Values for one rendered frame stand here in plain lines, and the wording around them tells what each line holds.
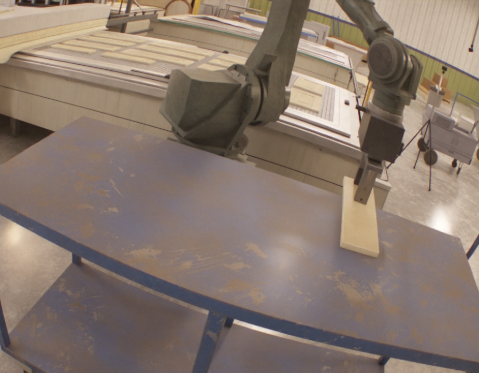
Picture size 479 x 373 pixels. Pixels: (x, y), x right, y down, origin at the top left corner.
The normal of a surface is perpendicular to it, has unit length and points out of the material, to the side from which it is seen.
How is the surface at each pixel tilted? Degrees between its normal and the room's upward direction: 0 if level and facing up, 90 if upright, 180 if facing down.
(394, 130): 90
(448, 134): 90
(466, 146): 90
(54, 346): 0
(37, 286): 0
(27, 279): 0
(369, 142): 90
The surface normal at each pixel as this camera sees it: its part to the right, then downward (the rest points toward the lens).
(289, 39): 0.47, 0.50
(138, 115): -0.24, 0.40
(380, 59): -0.85, 0.05
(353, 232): 0.23, -0.86
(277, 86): 0.51, 0.25
